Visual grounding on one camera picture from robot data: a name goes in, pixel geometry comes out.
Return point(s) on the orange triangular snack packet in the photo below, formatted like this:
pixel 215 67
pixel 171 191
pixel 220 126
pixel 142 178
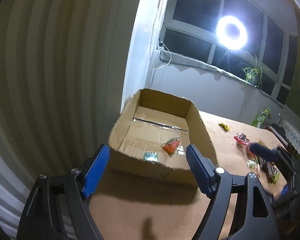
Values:
pixel 171 145

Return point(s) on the open cardboard box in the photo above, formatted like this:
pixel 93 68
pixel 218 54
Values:
pixel 149 119

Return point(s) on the potted spider plant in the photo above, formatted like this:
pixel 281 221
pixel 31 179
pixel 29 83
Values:
pixel 254 72

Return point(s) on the light green candy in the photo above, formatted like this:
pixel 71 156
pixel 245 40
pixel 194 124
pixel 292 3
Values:
pixel 251 163

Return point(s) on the white ring light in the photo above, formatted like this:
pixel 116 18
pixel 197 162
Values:
pixel 231 33

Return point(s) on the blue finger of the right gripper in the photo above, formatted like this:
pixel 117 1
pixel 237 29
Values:
pixel 263 152

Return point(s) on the yellow wrapped candy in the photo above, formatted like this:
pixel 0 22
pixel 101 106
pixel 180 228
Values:
pixel 223 126

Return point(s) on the white lace tablecloth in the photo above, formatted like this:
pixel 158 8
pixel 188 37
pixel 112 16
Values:
pixel 292 133

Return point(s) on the green white carton box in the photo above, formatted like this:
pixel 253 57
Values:
pixel 260 117

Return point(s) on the brown Snickers bar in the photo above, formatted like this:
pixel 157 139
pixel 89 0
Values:
pixel 267 168

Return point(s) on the small silver green candy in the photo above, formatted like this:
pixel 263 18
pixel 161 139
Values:
pixel 150 157

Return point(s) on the red clear snack packet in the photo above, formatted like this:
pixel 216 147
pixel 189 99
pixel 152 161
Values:
pixel 242 139

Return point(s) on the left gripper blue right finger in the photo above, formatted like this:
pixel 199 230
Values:
pixel 253 216

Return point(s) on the grey windowsill cloth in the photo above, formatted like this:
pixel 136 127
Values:
pixel 173 58

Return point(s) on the green snack packet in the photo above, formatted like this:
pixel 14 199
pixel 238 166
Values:
pixel 275 176

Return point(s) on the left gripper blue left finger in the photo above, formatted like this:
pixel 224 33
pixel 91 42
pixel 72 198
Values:
pixel 42 217

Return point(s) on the black tripod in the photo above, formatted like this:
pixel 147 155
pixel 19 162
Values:
pixel 225 60

